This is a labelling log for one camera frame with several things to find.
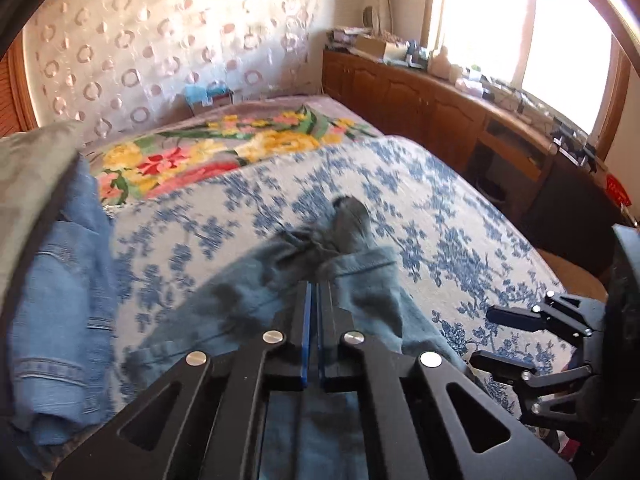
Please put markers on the black device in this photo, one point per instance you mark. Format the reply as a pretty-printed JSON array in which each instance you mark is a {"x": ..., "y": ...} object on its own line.
[{"x": 575, "y": 142}]

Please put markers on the wooden slatted wardrobe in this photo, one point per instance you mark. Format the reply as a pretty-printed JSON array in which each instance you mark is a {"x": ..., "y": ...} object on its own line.
[{"x": 15, "y": 90}]

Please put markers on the folded blue jeans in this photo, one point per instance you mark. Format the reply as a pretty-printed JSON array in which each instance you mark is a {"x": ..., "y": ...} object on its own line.
[
  {"x": 60, "y": 310},
  {"x": 85, "y": 190}
]

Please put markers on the red packet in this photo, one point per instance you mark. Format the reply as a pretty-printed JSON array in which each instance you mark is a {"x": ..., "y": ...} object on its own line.
[{"x": 617, "y": 189}]

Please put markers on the cardboard box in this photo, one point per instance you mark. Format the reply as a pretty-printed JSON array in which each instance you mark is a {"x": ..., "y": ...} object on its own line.
[{"x": 375, "y": 46}]

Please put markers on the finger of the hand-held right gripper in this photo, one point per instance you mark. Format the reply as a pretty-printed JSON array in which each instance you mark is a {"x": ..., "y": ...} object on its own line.
[
  {"x": 495, "y": 361},
  {"x": 515, "y": 319}
]

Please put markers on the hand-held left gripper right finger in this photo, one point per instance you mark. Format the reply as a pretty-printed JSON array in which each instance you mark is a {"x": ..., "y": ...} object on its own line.
[{"x": 323, "y": 335}]

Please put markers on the window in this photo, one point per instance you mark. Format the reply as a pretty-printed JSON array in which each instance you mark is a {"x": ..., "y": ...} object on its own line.
[{"x": 550, "y": 25}]

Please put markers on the blue-grey pants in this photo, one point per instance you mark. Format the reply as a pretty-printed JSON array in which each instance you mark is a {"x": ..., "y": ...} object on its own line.
[{"x": 360, "y": 280}]

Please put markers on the clutter of small household things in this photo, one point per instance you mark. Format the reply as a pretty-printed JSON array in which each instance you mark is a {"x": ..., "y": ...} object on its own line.
[{"x": 470, "y": 77}]

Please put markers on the blue box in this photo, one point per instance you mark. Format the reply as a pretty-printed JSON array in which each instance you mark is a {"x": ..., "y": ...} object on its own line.
[{"x": 200, "y": 94}]

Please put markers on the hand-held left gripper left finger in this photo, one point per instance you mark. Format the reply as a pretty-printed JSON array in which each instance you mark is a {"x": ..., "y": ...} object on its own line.
[{"x": 305, "y": 335}]

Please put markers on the colourful flowered blanket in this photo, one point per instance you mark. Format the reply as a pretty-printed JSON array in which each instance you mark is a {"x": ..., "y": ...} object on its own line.
[{"x": 240, "y": 145}]

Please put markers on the blue floral bedspread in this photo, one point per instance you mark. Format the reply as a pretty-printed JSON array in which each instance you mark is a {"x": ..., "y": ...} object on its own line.
[{"x": 450, "y": 220}]

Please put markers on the wooden cabinet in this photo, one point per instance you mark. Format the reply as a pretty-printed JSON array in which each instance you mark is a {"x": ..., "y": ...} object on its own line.
[{"x": 415, "y": 105}]

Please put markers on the white curtain with circles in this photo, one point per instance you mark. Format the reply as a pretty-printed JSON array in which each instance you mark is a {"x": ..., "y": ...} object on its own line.
[{"x": 175, "y": 35}]

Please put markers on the folded light grey pants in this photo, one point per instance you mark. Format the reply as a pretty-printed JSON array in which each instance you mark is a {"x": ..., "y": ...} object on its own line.
[{"x": 35, "y": 185}]

